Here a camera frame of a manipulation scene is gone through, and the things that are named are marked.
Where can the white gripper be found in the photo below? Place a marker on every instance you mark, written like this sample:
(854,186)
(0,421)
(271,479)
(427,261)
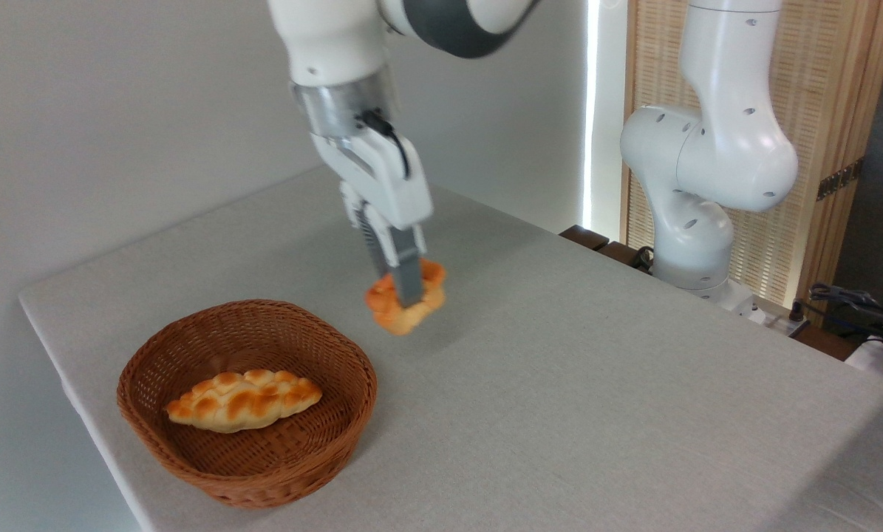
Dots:
(382,185)

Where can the round orange bread bun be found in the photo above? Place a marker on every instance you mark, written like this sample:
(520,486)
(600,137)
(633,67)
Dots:
(386,307)

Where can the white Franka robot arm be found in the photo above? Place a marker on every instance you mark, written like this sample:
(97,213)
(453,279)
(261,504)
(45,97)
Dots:
(722,148)

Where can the long braided bread loaf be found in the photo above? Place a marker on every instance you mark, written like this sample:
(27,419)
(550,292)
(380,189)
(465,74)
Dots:
(241,403)

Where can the dark brown wooden block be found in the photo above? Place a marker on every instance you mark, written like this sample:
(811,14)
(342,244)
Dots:
(622,255)
(584,236)

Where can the brown wicker basket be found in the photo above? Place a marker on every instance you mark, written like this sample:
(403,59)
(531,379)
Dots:
(190,347)

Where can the dark metal screen hinge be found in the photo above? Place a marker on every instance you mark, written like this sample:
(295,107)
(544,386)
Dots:
(839,179)

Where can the wooden slatted folding screen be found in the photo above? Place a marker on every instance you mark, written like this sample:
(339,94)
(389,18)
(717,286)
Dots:
(825,74)

